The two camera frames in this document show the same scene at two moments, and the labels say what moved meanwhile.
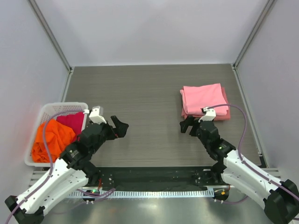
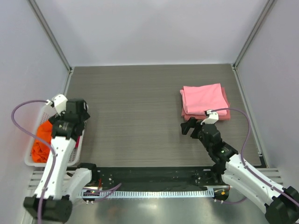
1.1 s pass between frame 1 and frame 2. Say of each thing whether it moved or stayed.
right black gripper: stayed
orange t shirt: stayed
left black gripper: moved
